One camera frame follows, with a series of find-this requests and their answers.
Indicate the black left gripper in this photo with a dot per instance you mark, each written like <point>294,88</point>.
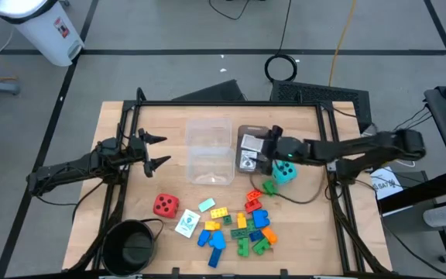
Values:
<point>137,150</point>

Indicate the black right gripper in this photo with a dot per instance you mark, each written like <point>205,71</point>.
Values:
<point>290,149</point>

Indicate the teal foam die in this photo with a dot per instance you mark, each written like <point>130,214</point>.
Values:
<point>285,174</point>

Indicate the red foam die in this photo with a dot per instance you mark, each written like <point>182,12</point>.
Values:
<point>166,205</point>

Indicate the clear plastic bin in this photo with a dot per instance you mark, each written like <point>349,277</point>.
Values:
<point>209,166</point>
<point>207,131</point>

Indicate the red toy block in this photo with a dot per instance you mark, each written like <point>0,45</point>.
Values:
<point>252,205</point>

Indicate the mint toy block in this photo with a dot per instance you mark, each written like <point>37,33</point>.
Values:
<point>206,204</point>

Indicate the yellow tall toy block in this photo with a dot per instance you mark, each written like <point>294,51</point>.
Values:
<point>241,221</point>

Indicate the yellow eight-stud toy block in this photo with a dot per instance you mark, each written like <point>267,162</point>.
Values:
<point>219,212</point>

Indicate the small dark green block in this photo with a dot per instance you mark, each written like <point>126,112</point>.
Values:
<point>227,219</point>

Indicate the orange toy block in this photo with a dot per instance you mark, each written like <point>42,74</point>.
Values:
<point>269,235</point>

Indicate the dark blue toy block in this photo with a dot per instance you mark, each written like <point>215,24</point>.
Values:
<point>256,235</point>

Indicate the dark green plate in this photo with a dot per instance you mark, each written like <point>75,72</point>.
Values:
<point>239,233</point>

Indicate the yellow rounded toy block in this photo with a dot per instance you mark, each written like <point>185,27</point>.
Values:
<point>212,225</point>

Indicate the small blue toy block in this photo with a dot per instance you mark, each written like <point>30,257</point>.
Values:
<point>203,237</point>

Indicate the black bucket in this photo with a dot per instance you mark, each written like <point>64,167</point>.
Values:
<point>128,250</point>

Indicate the blue rounded toy block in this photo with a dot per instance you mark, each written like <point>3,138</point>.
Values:
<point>217,240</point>

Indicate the long blue toy block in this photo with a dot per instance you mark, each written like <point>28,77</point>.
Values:
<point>215,257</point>

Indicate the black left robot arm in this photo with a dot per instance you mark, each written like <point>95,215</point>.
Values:
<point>72,170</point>

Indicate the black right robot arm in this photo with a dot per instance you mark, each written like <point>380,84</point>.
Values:
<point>362,149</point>

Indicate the smoky grey plastic bin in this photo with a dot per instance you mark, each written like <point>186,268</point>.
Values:
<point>239,131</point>

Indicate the black perforated computer case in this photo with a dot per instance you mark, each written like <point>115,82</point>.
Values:
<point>320,100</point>

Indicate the black slanted panel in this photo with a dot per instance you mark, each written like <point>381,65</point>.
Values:
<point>215,93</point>

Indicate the black table clamp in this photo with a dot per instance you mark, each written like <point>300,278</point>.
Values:
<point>283,272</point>
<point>175,271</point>

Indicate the white printed paper sign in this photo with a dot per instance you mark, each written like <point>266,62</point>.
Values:
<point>387,186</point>

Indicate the white pedal trash can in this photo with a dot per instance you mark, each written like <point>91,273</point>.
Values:
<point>49,35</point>

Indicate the black chair grey armrest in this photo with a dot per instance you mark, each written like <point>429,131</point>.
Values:
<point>440,215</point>

